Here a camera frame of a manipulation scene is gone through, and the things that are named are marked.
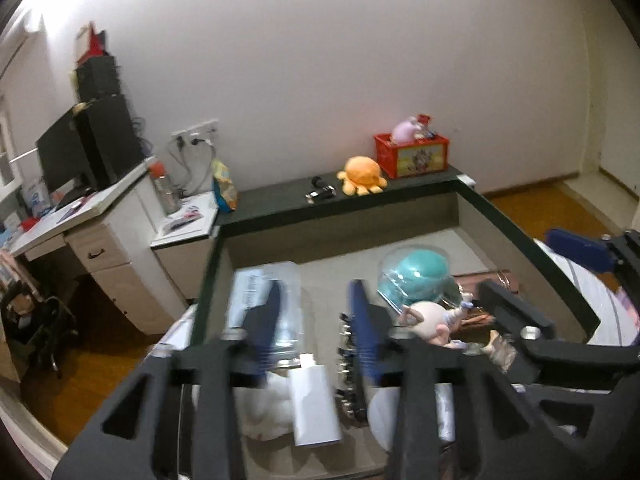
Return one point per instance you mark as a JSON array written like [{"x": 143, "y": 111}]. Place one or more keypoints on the white desk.
[{"x": 115, "y": 265}]

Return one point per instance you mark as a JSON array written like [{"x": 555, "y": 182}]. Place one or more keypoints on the pink storage box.
[{"x": 340, "y": 270}]

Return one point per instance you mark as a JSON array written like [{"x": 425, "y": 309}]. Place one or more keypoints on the white nightstand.
[{"x": 177, "y": 265}]

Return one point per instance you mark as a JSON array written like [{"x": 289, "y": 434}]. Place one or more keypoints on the white wall power outlet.
[{"x": 205, "y": 127}]

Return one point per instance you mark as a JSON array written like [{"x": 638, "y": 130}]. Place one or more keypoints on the grey-haired doll figure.
[{"x": 427, "y": 320}]

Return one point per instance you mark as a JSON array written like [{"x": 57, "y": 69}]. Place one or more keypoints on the blue white box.
[{"x": 36, "y": 197}]

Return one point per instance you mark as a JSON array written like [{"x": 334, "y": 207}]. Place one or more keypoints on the clear bottle with orange cap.
[{"x": 165, "y": 190}]

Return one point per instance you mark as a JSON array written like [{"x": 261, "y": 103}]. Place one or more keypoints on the red toy crate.
[{"x": 415, "y": 157}]

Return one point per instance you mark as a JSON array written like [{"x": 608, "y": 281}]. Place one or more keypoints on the black keyboard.
[{"x": 75, "y": 197}]

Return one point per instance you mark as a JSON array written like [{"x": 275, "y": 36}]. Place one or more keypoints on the red desk calendar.
[{"x": 92, "y": 45}]

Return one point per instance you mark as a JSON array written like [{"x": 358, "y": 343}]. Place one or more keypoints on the silver foil packet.
[{"x": 445, "y": 410}]

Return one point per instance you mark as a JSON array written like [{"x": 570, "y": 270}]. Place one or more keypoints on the white lamp bar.
[{"x": 24, "y": 155}]

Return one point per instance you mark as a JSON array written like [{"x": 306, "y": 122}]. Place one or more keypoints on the red cloth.
[{"x": 28, "y": 222}]

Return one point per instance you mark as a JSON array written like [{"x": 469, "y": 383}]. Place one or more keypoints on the black computer tower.
[{"x": 107, "y": 140}]

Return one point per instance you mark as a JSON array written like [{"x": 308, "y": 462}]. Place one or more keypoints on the silver power bank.
[{"x": 312, "y": 405}]

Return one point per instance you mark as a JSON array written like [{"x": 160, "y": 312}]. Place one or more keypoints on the black key set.
[{"x": 320, "y": 195}]

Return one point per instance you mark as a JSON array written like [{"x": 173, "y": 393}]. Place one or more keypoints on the clear plastic box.
[{"x": 290, "y": 285}]

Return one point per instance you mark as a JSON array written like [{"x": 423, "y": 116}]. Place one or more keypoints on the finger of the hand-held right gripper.
[
  {"x": 575, "y": 249},
  {"x": 520, "y": 315}
]

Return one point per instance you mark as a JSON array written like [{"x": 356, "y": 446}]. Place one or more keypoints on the colourful booklet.
[{"x": 182, "y": 220}]

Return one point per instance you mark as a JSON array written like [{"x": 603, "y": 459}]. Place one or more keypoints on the red white toy figure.
[{"x": 425, "y": 127}]

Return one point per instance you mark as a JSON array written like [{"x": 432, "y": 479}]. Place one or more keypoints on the teal plush in clear dome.
[{"x": 415, "y": 270}]

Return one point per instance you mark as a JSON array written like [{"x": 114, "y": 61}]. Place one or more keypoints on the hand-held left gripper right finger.
[{"x": 365, "y": 330}]

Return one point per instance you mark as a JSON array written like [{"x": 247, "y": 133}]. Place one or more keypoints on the dark low shelf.
[{"x": 280, "y": 205}]

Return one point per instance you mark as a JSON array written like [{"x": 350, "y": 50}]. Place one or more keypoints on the orange octopus plush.
[{"x": 362, "y": 172}]

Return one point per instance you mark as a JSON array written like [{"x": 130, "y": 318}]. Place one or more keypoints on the colourful snack bag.
[{"x": 225, "y": 190}]

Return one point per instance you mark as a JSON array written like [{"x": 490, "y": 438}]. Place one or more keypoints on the black desk chair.
[{"x": 30, "y": 330}]

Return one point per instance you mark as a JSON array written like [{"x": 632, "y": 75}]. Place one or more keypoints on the black speaker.
[{"x": 100, "y": 77}]

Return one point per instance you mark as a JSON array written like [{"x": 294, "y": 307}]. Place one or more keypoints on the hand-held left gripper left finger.
[{"x": 267, "y": 325}]

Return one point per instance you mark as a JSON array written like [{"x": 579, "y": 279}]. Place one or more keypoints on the black computer monitor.
[{"x": 60, "y": 155}]

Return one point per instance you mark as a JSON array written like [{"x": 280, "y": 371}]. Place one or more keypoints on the rose gold tube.
[{"x": 495, "y": 280}]

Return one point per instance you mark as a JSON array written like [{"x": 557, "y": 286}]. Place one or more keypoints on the metal studded strip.
[{"x": 347, "y": 400}]

